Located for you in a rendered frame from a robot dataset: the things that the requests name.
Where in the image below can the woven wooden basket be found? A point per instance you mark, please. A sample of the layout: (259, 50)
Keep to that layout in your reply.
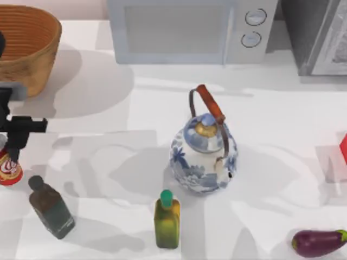
(32, 40)

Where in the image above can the red and white can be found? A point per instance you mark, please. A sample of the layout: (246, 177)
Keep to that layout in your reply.
(9, 173)

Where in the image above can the purple eggplant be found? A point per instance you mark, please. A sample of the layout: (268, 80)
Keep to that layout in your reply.
(317, 242)

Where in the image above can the microwave oven door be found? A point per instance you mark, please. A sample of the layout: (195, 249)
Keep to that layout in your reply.
(173, 29)

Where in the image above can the pale microwave oven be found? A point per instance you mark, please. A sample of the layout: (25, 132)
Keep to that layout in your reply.
(244, 16)

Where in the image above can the yellow bottle with green cap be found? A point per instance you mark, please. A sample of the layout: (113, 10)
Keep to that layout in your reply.
(166, 222)

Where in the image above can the dark brown bottle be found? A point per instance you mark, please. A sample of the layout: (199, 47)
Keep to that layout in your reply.
(52, 214)

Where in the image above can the red box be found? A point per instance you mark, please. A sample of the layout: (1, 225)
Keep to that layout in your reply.
(343, 149)

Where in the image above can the round microwave knob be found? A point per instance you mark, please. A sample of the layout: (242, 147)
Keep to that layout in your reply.
(256, 15)
(251, 39)

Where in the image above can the blue and white teapot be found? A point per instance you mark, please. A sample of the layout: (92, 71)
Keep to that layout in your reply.
(198, 168)

